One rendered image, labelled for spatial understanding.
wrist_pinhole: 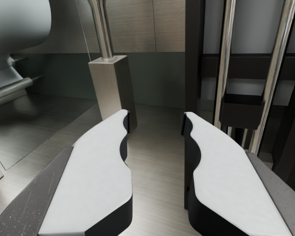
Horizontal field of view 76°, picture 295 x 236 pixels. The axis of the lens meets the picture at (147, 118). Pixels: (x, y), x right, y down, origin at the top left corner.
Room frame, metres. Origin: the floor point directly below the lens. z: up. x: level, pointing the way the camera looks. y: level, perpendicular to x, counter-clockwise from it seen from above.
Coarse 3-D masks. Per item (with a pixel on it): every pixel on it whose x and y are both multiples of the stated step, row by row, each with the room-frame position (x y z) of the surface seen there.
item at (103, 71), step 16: (96, 0) 0.58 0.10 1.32; (96, 16) 0.58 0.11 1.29; (96, 32) 0.59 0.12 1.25; (112, 48) 0.60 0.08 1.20; (96, 64) 0.57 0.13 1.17; (112, 64) 0.54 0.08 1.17; (128, 64) 0.62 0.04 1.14; (96, 80) 0.57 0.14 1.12; (112, 80) 0.55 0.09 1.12; (128, 80) 0.60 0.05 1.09; (96, 96) 0.58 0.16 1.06; (112, 96) 0.55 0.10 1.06; (128, 96) 0.59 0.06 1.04; (112, 112) 0.56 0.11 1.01
